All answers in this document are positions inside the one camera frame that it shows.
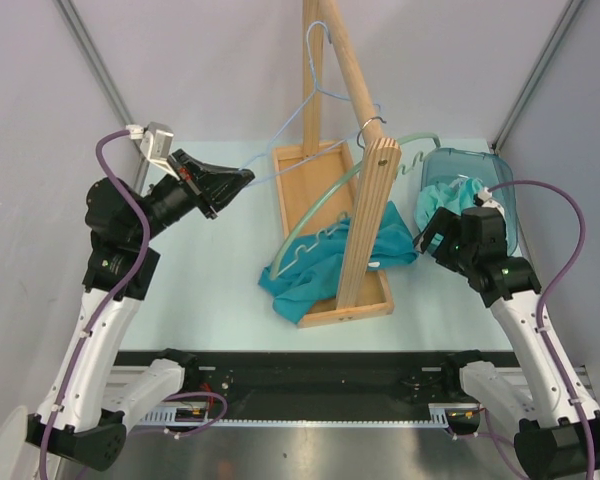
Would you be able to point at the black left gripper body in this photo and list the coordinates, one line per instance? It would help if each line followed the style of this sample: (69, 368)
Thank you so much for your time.
(184, 174)

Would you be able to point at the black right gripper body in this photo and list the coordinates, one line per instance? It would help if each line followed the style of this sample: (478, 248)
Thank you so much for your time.
(459, 253)

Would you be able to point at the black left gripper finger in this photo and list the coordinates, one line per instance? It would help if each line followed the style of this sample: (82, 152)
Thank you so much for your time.
(199, 169)
(221, 188)

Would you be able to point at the light teal t shirt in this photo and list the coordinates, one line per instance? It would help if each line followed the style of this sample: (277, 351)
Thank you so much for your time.
(455, 197)

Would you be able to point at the dark teal t shirt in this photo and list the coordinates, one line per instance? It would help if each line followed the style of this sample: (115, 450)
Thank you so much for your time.
(310, 269)

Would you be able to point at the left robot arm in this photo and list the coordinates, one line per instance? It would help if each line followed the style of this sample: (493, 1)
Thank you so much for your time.
(78, 421)

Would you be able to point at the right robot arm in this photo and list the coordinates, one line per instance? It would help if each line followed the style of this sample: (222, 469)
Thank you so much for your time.
(555, 422)

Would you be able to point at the translucent teal plastic bin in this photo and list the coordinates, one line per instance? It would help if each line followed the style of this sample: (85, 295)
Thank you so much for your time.
(446, 164)

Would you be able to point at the wooden clothes rack stand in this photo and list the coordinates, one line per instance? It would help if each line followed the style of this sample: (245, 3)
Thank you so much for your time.
(322, 183)

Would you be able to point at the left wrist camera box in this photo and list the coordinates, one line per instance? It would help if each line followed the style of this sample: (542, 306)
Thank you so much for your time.
(155, 141)

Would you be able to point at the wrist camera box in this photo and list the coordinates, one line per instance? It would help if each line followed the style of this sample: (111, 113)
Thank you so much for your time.
(155, 141)
(484, 198)

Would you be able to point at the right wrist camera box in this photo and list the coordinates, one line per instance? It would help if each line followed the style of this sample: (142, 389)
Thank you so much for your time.
(484, 198)

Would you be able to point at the white slotted cable duct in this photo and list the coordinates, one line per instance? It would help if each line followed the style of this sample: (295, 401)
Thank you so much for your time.
(194, 414)

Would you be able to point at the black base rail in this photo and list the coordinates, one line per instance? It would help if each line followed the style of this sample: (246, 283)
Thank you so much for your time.
(246, 379)

